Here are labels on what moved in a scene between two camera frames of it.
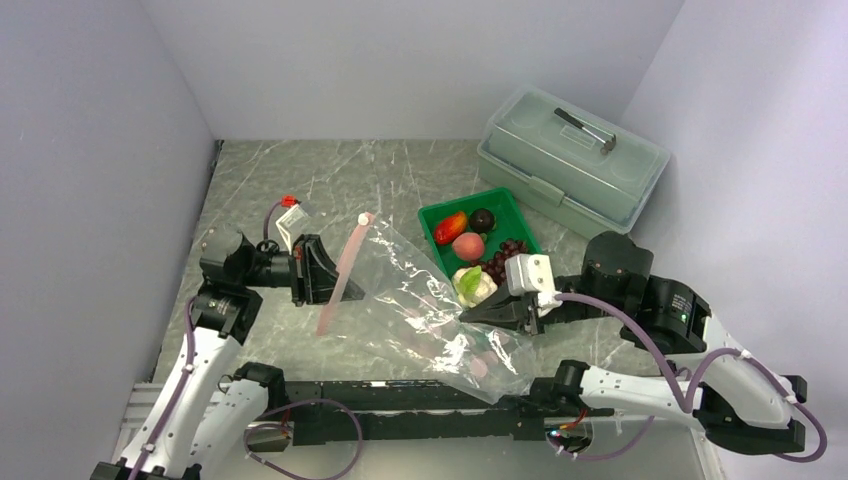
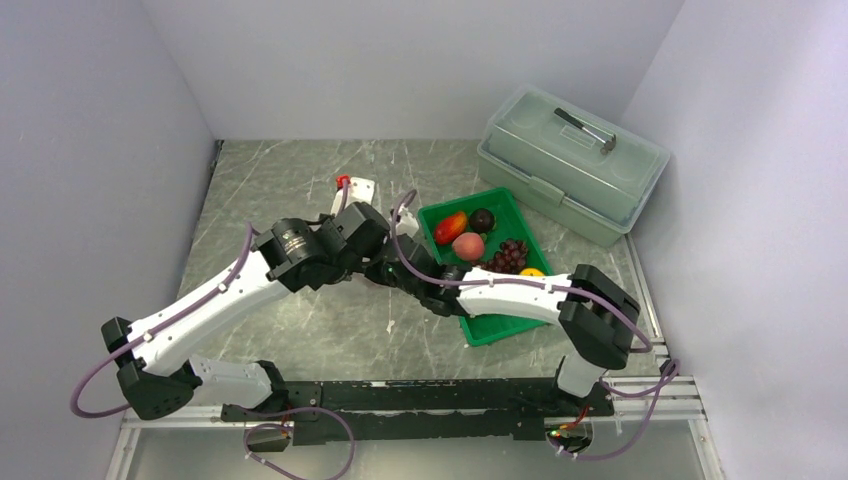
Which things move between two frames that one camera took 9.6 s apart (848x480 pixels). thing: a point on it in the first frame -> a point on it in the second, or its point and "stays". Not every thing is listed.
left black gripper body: (270, 268) -> (344, 268)
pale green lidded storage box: (583, 174) stays
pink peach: (468, 245) stays
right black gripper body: (567, 309) -> (379, 271)
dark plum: (481, 220) stays
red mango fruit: (449, 228) stays
